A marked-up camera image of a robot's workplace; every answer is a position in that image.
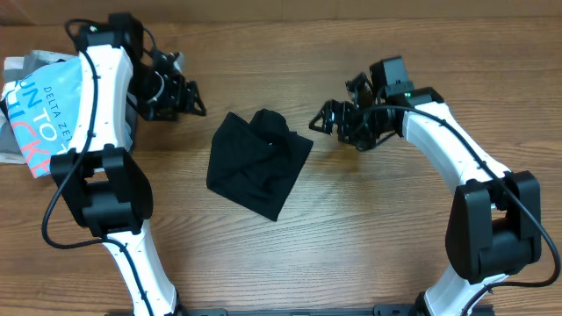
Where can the light blue printed t-shirt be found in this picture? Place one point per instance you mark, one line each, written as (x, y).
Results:
(109, 128)

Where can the grey folded t-shirt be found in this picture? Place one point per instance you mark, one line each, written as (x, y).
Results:
(17, 67)

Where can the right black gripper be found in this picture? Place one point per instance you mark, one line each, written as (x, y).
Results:
(341, 118)

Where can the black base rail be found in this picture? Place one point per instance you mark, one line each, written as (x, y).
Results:
(298, 311)

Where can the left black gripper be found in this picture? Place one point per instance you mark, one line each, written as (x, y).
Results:
(176, 101)

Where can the black t-shirt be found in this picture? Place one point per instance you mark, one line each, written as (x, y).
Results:
(255, 164)

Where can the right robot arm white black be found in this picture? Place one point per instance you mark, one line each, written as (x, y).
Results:
(492, 233)

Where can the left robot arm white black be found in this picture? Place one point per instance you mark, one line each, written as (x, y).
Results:
(101, 184)

